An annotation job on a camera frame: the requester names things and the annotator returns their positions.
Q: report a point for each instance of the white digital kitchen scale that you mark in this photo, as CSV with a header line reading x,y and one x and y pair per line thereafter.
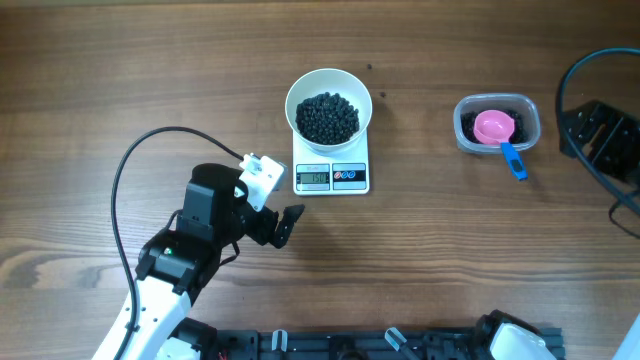
x,y
342,172

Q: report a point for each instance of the white bowl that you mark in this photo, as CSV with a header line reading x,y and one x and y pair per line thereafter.
x,y
333,81

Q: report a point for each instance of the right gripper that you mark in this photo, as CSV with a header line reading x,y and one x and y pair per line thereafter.
x,y
620,129

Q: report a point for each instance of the clear plastic container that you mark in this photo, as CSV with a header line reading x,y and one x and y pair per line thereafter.
x,y
497,101

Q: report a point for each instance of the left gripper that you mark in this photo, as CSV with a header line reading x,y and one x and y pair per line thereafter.
x,y
264,233

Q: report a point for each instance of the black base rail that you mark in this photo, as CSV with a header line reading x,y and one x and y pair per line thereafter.
x,y
289,345

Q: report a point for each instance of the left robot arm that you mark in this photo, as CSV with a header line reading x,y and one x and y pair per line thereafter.
x,y
221,206

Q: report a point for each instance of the black beans in container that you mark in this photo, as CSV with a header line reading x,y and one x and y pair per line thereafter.
x,y
520,134

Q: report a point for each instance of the black beans in bowl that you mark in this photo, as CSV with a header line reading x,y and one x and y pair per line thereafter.
x,y
327,119

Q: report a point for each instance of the pink scoop blue handle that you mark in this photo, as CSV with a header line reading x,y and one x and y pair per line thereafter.
x,y
494,127

